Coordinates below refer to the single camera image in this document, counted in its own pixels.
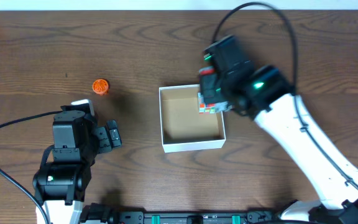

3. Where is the colourful puzzle cube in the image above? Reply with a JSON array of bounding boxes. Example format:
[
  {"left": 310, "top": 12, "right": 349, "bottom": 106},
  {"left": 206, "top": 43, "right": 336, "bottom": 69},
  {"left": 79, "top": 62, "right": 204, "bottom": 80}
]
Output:
[{"left": 198, "top": 92, "right": 229, "bottom": 114}]

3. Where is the orange round ridged toy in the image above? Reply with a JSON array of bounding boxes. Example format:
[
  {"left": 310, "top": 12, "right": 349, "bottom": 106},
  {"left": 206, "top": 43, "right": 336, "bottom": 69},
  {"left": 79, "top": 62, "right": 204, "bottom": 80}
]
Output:
[{"left": 92, "top": 78, "right": 110, "bottom": 95}]

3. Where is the red toy truck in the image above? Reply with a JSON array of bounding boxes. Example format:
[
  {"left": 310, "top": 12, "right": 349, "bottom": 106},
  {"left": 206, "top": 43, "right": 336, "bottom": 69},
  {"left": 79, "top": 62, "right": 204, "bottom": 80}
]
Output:
[{"left": 198, "top": 66, "right": 215, "bottom": 75}]

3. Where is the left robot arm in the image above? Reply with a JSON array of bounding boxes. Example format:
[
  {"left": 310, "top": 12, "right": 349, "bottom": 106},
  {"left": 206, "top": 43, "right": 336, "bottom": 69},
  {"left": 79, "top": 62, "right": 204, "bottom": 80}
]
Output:
[{"left": 33, "top": 110, "right": 122, "bottom": 223}]

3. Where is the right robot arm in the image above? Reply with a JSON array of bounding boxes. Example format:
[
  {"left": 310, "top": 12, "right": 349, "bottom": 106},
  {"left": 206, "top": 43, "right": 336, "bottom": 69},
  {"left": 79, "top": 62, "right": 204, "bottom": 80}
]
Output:
[{"left": 200, "top": 36, "right": 358, "bottom": 223}]

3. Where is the white cardboard box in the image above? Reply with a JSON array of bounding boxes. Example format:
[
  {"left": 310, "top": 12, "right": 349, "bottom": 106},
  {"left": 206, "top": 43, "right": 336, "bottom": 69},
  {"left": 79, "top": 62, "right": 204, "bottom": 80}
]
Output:
[{"left": 158, "top": 85, "right": 226, "bottom": 153}]

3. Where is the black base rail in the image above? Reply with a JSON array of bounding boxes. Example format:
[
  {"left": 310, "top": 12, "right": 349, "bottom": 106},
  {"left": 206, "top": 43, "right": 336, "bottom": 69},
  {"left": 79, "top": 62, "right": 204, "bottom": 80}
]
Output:
[{"left": 78, "top": 203, "right": 282, "bottom": 224}]

